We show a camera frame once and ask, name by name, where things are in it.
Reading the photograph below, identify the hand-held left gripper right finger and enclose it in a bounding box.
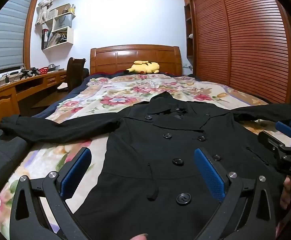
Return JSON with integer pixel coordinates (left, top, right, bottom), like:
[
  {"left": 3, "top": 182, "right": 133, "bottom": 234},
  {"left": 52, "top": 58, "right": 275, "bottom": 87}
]
[{"left": 194, "top": 147, "right": 277, "bottom": 240}]

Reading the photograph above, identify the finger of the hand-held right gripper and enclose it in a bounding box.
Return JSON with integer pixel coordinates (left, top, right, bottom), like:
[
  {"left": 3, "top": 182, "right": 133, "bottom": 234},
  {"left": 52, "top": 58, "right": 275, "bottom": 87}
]
[
  {"left": 258, "top": 131, "right": 286, "bottom": 157},
  {"left": 275, "top": 121, "right": 291, "bottom": 148}
]

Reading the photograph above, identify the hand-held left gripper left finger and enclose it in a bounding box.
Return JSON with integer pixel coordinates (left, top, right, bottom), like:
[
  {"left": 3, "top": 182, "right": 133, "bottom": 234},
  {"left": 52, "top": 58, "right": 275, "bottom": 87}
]
[{"left": 10, "top": 147, "right": 92, "bottom": 240}]

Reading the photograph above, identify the black coat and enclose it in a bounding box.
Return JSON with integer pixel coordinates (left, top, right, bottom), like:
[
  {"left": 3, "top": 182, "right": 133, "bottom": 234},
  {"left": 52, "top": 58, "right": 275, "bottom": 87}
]
[{"left": 0, "top": 92, "right": 291, "bottom": 240}]

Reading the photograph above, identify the folded dark grey garment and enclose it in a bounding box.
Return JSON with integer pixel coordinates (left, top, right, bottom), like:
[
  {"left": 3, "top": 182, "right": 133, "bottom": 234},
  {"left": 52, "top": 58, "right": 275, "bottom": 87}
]
[{"left": 0, "top": 127, "right": 33, "bottom": 202}]

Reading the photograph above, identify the floral blanket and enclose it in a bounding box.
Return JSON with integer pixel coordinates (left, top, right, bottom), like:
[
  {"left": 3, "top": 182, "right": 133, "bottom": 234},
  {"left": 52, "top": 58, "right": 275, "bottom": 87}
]
[{"left": 0, "top": 74, "right": 291, "bottom": 240}]

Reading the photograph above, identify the wooden louvered wardrobe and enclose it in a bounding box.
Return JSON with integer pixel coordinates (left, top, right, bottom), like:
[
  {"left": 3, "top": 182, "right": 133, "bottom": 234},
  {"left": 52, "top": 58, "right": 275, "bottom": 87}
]
[{"left": 182, "top": 0, "right": 291, "bottom": 105}]

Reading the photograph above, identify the dark office chair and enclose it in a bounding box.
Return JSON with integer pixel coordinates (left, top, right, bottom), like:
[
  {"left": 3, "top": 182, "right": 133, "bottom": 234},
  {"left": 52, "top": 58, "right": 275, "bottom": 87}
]
[{"left": 57, "top": 57, "right": 89, "bottom": 93}]

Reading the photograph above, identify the wooden desk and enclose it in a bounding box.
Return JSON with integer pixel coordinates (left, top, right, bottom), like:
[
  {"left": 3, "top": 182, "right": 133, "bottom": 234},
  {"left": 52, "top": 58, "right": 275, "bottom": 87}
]
[{"left": 0, "top": 69, "right": 68, "bottom": 134}]

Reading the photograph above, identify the black gadget on desk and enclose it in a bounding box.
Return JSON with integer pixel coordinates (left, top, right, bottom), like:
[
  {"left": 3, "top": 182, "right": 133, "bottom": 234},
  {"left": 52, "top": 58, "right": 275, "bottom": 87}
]
[{"left": 19, "top": 67, "right": 40, "bottom": 78}]

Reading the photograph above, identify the yellow plush toy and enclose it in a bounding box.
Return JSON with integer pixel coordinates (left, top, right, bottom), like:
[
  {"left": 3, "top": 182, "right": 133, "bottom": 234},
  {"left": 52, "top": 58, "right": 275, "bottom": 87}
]
[{"left": 124, "top": 60, "right": 160, "bottom": 75}]

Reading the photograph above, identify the wooden bed headboard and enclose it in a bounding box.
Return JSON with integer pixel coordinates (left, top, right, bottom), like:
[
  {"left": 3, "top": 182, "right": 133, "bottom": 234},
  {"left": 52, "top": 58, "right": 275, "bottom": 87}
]
[{"left": 90, "top": 44, "right": 182, "bottom": 76}]

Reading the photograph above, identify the white paper bag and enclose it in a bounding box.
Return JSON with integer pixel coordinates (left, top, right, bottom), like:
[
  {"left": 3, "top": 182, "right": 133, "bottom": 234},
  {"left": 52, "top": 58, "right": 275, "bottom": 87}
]
[{"left": 53, "top": 14, "right": 73, "bottom": 30}]

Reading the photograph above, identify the grey window blind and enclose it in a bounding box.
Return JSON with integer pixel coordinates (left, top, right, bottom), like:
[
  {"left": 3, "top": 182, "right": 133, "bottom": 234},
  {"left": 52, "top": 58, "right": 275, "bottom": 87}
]
[{"left": 0, "top": 0, "right": 35, "bottom": 74}]

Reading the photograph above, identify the tied beige curtain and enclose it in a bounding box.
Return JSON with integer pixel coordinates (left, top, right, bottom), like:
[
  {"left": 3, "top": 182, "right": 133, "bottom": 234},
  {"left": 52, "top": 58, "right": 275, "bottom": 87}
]
[{"left": 36, "top": 0, "right": 61, "bottom": 25}]

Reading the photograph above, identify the white wall shelf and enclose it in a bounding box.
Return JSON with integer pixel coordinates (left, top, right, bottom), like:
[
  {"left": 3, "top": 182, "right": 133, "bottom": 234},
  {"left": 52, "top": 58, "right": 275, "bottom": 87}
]
[{"left": 41, "top": 4, "right": 76, "bottom": 50}]

